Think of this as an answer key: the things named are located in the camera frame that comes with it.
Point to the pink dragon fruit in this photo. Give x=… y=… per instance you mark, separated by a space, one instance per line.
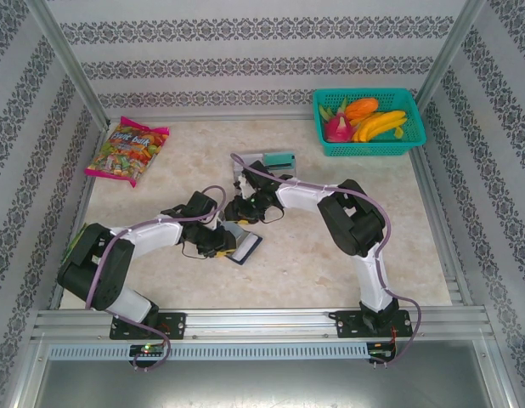
x=337 y=129

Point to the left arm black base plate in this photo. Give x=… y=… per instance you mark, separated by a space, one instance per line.
x=177 y=325

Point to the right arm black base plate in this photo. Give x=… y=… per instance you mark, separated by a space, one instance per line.
x=345 y=325

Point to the pink fruit candy bag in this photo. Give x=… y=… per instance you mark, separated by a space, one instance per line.
x=126 y=149

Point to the aluminium corner post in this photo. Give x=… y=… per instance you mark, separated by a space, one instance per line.
x=449 y=51
x=70 y=64

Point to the navy leather card holder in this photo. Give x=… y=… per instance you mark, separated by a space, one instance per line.
x=247 y=248

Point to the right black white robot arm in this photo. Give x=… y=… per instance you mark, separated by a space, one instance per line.
x=351 y=221

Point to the aluminium rear frame rail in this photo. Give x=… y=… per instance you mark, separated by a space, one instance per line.
x=203 y=116

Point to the teal plastic basket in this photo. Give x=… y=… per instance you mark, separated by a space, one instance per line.
x=373 y=149

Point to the aluminium side frame rail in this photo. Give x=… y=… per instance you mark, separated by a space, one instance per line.
x=88 y=182
x=436 y=204

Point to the grey metal panel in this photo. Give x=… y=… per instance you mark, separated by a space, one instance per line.
x=262 y=387

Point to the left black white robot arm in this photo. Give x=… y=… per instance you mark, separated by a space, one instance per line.
x=97 y=272

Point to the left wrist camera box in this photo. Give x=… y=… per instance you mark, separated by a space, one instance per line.
x=218 y=222

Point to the teal credit card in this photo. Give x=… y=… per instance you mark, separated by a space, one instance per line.
x=279 y=159

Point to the yellow banana bunch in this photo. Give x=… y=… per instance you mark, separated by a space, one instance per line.
x=379 y=123

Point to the aluminium mounting rail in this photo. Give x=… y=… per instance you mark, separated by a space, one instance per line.
x=262 y=325

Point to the clear acrylic card organizer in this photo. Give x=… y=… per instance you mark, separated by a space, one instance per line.
x=237 y=170

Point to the orange mango fruit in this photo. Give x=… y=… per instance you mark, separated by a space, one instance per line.
x=362 y=108

